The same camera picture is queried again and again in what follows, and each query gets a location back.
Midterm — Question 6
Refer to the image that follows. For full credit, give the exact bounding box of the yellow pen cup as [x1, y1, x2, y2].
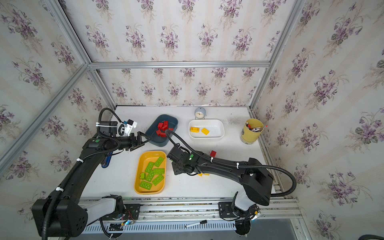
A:
[241, 119, 268, 145]

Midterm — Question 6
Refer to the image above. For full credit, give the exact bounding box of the green lego brick top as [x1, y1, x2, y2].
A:
[153, 168, 165, 175]

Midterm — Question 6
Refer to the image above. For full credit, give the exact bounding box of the white plastic bin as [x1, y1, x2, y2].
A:
[188, 119, 225, 141]

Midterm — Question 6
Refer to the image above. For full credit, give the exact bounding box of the green lego brick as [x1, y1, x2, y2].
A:
[139, 181, 153, 190]
[146, 171, 156, 182]
[145, 162, 155, 173]
[153, 168, 165, 175]
[152, 175, 165, 186]
[154, 157, 165, 167]

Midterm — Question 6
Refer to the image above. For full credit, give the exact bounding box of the light blue desk clock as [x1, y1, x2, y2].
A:
[194, 107, 207, 120]

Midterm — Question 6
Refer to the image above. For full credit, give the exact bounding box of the blue stapler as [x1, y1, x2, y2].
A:
[101, 152, 113, 169]

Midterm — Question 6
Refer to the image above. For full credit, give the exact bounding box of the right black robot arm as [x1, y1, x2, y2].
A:
[166, 130, 298, 211]

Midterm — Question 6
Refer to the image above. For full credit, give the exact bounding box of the yellow plastic tray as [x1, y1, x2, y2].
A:
[134, 151, 167, 195]

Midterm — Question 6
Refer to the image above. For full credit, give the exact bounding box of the dark teal plastic bin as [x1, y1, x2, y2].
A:
[145, 114, 179, 147]

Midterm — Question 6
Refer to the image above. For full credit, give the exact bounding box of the black marker pen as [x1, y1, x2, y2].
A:
[185, 220, 208, 228]

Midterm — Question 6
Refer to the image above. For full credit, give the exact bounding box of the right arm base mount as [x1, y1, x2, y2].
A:
[218, 201, 239, 221]

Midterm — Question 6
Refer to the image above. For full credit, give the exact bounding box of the yellow lego brick pile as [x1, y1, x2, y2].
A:
[198, 173, 210, 177]

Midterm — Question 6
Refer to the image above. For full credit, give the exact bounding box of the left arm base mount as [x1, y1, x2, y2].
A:
[103, 204, 141, 222]

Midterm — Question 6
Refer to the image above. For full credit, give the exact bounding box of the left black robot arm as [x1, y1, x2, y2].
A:
[31, 108, 152, 240]

